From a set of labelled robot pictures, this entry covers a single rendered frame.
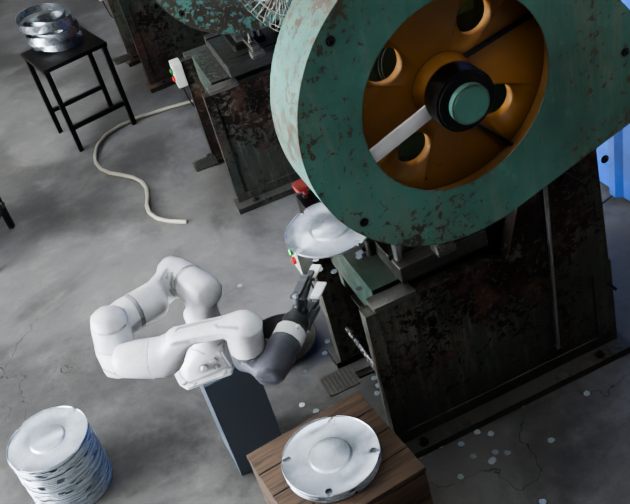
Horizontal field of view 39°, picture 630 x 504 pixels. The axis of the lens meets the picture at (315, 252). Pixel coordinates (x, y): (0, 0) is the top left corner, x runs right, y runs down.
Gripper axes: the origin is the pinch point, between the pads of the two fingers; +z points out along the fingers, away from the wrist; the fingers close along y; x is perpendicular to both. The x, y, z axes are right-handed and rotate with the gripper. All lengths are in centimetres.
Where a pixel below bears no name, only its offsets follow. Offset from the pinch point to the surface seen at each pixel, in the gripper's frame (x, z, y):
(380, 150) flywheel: -31, -5, 48
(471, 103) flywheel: -52, 3, 55
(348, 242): -4.6, 17.3, 0.3
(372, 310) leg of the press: -12.5, 5.0, -15.6
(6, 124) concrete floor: 318, 221, -74
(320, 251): 3.2, 13.0, 0.1
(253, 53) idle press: 87, 156, -4
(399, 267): -19.4, 16.0, -7.8
